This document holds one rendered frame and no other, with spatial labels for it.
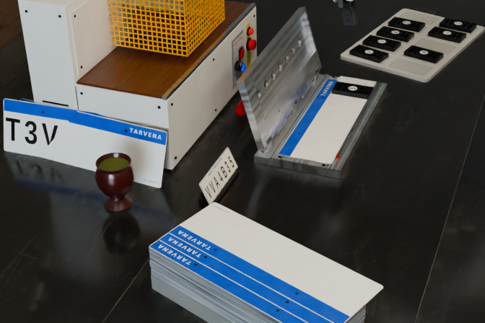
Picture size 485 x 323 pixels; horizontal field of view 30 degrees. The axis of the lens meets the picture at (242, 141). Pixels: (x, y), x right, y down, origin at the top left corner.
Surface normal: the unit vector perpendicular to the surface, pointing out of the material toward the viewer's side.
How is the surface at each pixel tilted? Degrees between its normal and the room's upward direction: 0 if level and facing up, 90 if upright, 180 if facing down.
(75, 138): 69
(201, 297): 90
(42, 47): 90
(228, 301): 90
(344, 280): 0
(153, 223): 0
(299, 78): 74
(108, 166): 0
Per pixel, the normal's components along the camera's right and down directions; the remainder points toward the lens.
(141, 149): -0.41, 0.15
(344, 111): -0.02, -0.85
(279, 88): 0.89, -0.07
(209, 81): 0.93, 0.18
